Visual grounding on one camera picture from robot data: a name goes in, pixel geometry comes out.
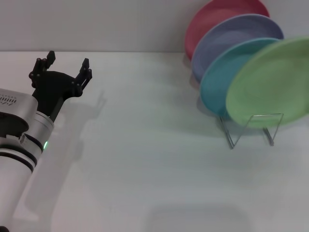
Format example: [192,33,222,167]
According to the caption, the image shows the pink round plate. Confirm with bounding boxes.
[184,0,270,61]

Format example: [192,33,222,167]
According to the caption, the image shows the purple round plate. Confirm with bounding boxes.
[192,14,285,84]

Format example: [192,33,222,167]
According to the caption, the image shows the silver wire plate rack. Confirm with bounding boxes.
[219,113,284,149]

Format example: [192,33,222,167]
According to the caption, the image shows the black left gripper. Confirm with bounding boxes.
[28,50,93,121]

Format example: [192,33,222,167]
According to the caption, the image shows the light blue round plate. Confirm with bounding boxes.
[199,37,282,118]

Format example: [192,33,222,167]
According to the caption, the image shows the green round plate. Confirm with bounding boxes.
[225,35,309,129]

